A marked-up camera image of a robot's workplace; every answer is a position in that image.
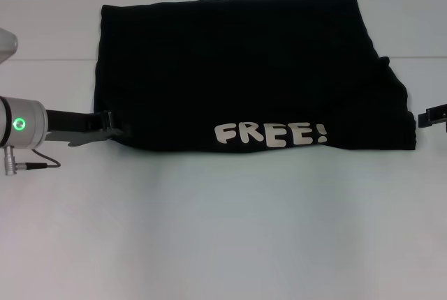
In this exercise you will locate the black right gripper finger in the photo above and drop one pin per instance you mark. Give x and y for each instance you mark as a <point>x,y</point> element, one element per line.
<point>433,116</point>

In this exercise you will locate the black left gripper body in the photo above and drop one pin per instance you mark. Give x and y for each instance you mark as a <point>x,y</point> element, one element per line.
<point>66,122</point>

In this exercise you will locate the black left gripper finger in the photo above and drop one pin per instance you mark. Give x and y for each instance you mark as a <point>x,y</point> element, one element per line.
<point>106,125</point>

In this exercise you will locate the black t-shirt with white print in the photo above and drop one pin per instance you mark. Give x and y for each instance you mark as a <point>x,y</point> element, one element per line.
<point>244,80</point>

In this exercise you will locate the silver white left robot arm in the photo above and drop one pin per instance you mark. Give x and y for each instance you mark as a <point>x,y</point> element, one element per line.
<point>24,122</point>

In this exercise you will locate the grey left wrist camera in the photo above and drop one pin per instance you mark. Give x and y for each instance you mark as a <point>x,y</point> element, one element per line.
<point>7,45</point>

